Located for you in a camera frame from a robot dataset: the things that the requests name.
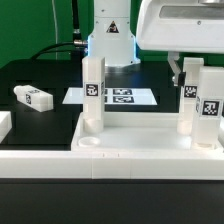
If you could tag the white left fence block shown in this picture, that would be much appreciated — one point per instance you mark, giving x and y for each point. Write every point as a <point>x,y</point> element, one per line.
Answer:
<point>5,124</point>

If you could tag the white desk tabletop tray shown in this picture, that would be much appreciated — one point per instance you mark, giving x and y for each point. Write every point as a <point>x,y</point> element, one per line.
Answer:
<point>137,132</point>

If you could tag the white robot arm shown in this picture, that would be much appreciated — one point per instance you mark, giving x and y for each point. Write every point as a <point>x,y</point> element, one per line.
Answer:
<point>111,37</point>

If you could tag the white front fence bar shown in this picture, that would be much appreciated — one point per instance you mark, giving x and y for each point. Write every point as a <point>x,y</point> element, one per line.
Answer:
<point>188,165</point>

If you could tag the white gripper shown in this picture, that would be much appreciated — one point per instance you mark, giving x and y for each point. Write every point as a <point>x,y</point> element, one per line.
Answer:
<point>181,26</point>

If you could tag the fiducial marker sheet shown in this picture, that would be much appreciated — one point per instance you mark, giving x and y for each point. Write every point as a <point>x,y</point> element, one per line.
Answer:
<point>115,96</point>

